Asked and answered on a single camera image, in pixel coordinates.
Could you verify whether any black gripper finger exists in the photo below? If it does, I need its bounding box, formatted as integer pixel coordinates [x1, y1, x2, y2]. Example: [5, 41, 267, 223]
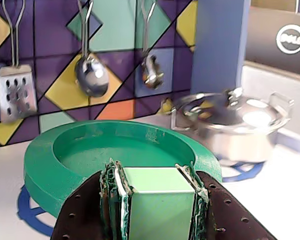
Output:
[175, 161, 277, 240]
[51, 158, 135, 240]

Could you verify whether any shiny steel pot lid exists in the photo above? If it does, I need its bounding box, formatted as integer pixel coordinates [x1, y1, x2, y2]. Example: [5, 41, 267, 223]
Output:
[174, 87, 291, 136]

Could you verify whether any metal ladle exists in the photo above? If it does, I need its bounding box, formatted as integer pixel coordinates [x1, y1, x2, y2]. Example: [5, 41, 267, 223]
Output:
[74, 0, 110, 98]

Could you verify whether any metal slotted spatula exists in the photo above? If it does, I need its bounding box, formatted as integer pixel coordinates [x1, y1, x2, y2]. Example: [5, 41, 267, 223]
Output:
[0, 0, 38, 124]

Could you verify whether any metal pasta spoon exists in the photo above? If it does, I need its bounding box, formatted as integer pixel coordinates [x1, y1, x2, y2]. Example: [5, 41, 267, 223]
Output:
[139, 0, 165, 90]

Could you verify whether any colourful tile backsplash panel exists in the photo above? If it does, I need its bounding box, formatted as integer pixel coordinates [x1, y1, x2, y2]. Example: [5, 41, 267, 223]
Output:
[0, 0, 198, 150]

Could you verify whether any grey Dell monitor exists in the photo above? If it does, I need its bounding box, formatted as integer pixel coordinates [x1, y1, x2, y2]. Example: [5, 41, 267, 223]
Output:
[244, 0, 300, 77]

